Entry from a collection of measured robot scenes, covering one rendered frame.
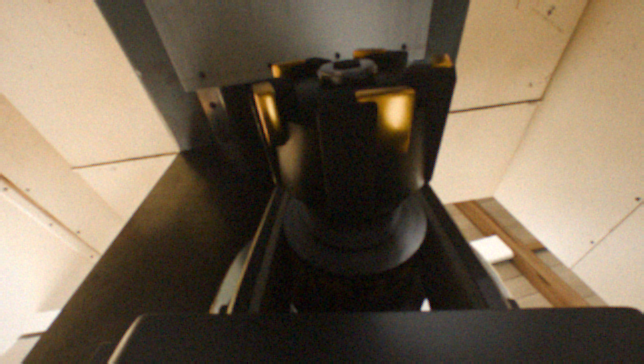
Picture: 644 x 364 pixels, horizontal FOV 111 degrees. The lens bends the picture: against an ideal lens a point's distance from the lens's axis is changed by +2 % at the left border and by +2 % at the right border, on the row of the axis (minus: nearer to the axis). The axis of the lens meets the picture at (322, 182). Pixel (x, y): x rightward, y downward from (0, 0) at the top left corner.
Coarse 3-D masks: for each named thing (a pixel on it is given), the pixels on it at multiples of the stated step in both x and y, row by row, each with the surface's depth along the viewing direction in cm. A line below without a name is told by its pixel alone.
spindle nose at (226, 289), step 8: (248, 248) 15; (240, 256) 14; (480, 256) 13; (232, 264) 14; (240, 264) 14; (488, 264) 12; (232, 272) 13; (240, 272) 13; (496, 272) 12; (224, 280) 13; (232, 280) 13; (496, 280) 11; (224, 288) 13; (232, 288) 13; (504, 288) 11; (216, 296) 13; (224, 296) 12; (512, 296) 11; (216, 304) 12; (424, 304) 11; (216, 312) 12
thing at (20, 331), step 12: (48, 312) 66; (0, 324) 64; (12, 324) 64; (24, 324) 64; (36, 324) 64; (48, 324) 64; (0, 336) 64; (12, 336) 67; (24, 336) 68; (36, 336) 69
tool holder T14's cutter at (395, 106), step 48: (384, 48) 7; (288, 96) 5; (336, 96) 4; (384, 96) 4; (432, 96) 4; (288, 144) 5; (336, 144) 4; (384, 144) 4; (432, 144) 5; (288, 192) 6; (336, 192) 5; (384, 192) 5
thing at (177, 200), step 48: (240, 144) 53; (192, 192) 40; (240, 192) 39; (144, 240) 32; (192, 240) 31; (240, 240) 31; (96, 288) 27; (144, 288) 26; (192, 288) 26; (48, 336) 23; (96, 336) 23
